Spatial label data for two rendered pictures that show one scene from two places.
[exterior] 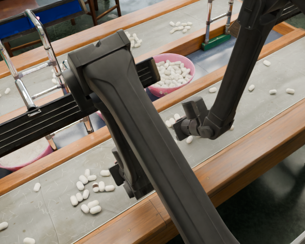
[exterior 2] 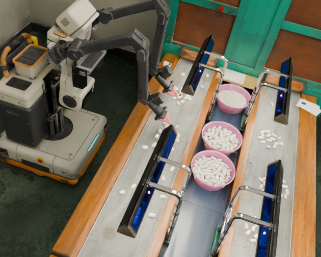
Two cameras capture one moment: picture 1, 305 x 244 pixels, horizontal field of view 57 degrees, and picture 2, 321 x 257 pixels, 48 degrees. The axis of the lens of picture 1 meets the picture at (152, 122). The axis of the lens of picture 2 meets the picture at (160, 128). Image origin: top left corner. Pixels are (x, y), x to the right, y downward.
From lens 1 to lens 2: 2.29 m
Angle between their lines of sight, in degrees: 76
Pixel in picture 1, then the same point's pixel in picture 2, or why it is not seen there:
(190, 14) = not seen: outside the picture
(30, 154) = (223, 96)
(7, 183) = (213, 81)
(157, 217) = not seen: hidden behind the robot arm
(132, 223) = (153, 89)
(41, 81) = (275, 129)
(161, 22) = (279, 232)
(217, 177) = (133, 116)
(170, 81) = (204, 164)
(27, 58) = (305, 136)
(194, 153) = (152, 127)
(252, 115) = (136, 162)
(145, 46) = not seen: hidden behind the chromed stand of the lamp
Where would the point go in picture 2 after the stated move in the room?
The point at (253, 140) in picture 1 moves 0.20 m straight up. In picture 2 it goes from (127, 141) to (129, 118)
